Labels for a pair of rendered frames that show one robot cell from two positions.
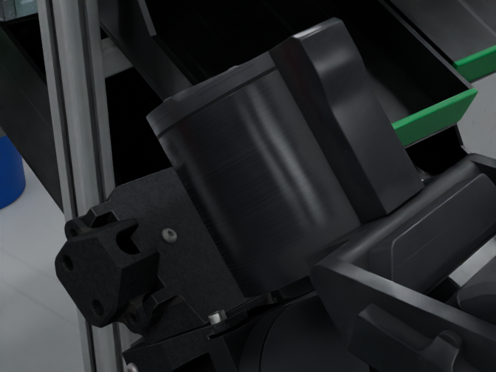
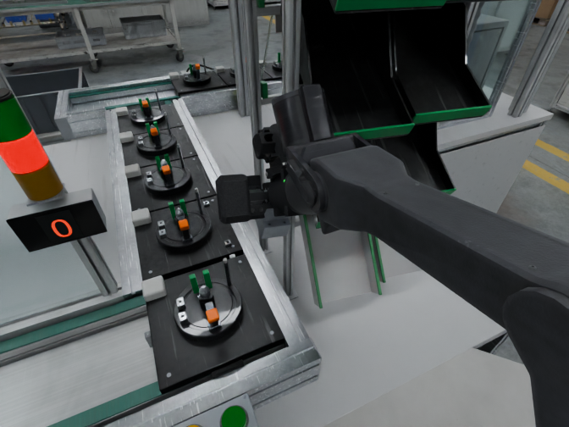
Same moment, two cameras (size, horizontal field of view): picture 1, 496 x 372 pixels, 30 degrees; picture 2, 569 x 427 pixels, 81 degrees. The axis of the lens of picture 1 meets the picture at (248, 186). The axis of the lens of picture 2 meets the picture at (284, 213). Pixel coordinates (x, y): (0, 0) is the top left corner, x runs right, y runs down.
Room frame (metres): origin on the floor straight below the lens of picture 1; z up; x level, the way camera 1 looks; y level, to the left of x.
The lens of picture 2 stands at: (-0.06, -0.14, 1.58)
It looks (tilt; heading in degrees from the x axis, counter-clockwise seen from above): 41 degrees down; 26
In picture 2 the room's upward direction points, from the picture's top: straight up
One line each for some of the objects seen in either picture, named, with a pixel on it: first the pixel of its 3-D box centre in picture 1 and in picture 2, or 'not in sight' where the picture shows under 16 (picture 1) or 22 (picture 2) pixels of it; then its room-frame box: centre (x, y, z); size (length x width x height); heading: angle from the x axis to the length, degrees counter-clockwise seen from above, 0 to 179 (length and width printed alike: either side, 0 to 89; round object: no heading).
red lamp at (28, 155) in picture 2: not in sight; (21, 150); (0.14, 0.39, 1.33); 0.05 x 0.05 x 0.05
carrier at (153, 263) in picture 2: not in sight; (181, 219); (0.38, 0.37, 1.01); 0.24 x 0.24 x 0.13; 50
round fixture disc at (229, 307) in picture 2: not in sight; (208, 307); (0.21, 0.18, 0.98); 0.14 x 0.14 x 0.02
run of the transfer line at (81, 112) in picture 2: not in sight; (293, 78); (1.67, 0.66, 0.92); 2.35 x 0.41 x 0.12; 140
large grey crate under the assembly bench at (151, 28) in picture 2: not in sight; (143, 26); (4.00, 4.22, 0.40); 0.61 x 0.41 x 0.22; 139
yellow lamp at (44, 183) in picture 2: not in sight; (38, 178); (0.14, 0.39, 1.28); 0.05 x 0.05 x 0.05
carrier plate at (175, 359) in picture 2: not in sight; (210, 313); (0.21, 0.18, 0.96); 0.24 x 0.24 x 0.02; 50
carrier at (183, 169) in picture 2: not in sight; (165, 170); (0.53, 0.56, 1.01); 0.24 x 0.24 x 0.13; 50
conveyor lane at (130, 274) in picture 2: not in sight; (174, 200); (0.52, 0.55, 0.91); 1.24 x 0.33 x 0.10; 50
